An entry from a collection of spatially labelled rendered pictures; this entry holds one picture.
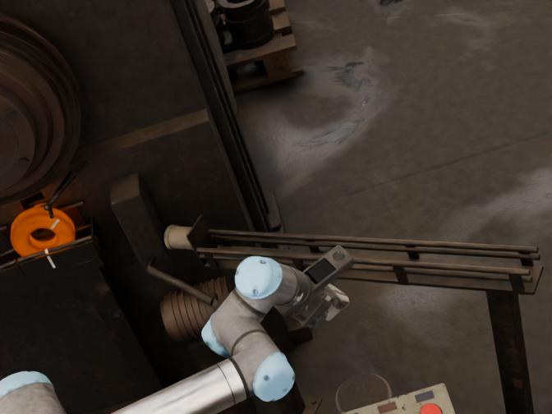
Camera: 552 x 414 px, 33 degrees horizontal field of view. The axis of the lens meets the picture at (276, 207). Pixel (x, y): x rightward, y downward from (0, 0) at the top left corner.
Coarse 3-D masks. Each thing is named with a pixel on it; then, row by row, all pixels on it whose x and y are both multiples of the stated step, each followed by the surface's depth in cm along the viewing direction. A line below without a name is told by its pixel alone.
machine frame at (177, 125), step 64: (0, 0) 204; (64, 0) 207; (128, 0) 209; (192, 0) 266; (128, 64) 219; (192, 64) 228; (128, 128) 230; (192, 128) 226; (64, 192) 232; (192, 192) 238; (256, 192) 284; (128, 256) 247; (192, 256) 251; (0, 320) 254; (64, 320) 258; (64, 384) 273; (128, 384) 278
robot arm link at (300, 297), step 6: (294, 270) 173; (300, 276) 173; (300, 282) 172; (306, 282) 174; (300, 288) 172; (306, 288) 174; (300, 294) 173; (306, 294) 174; (294, 300) 173; (300, 300) 172; (288, 306) 174; (294, 306) 174
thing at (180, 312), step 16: (208, 288) 232; (224, 288) 231; (160, 304) 234; (176, 304) 231; (192, 304) 230; (208, 304) 230; (176, 320) 230; (192, 320) 230; (208, 320) 230; (176, 336) 232; (192, 336) 233; (192, 352) 238; (208, 352) 238
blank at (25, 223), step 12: (24, 216) 226; (36, 216) 226; (48, 216) 226; (60, 216) 228; (12, 228) 227; (24, 228) 227; (36, 228) 228; (48, 228) 229; (60, 228) 229; (72, 228) 230; (12, 240) 229; (24, 240) 229; (36, 240) 234; (48, 240) 235; (60, 240) 231; (72, 240) 232; (24, 252) 232
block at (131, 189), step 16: (128, 176) 229; (112, 192) 226; (128, 192) 224; (144, 192) 228; (128, 208) 224; (144, 208) 225; (128, 224) 228; (144, 224) 228; (160, 224) 237; (128, 240) 231; (144, 240) 231; (160, 240) 233; (144, 256) 235; (160, 256) 235
